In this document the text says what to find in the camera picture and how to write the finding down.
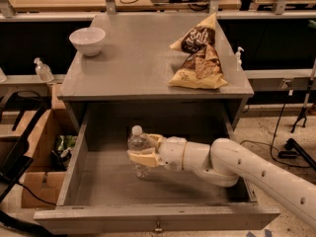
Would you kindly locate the black chair frame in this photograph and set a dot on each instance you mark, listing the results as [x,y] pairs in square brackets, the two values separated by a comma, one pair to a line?
[14,162]

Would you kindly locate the brown cardboard box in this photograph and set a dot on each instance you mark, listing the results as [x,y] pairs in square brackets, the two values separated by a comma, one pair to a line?
[43,180]

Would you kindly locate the grey wooden cabinet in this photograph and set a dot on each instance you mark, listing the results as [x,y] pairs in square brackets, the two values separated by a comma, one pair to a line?
[137,63]

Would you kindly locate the yellow brown chip bag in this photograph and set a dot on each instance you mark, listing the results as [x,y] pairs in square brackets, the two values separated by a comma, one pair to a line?
[202,68]

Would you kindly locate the green packet in box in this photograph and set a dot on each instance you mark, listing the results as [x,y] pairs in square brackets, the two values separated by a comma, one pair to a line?
[63,142]

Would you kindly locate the open grey top drawer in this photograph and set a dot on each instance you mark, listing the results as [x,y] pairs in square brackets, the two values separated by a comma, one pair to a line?
[101,194]

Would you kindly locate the clear plastic water bottle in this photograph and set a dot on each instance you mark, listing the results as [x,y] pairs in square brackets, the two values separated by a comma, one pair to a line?
[138,144]

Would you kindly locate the metal drawer knob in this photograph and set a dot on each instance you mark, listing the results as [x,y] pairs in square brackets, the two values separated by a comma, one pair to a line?
[158,229]

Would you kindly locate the small white pump bottle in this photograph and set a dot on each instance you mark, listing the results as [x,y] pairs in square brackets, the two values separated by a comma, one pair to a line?
[238,54]

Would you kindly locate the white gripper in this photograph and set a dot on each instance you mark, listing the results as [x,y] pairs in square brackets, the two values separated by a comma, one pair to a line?
[172,151]

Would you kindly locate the clear pump bottle left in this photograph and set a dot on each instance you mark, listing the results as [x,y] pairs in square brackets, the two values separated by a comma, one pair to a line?
[43,71]

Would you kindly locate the white ceramic bowl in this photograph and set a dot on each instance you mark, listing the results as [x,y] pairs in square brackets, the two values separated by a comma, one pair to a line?
[88,41]

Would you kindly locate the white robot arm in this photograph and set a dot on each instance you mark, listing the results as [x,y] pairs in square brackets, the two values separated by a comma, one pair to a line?
[223,163]

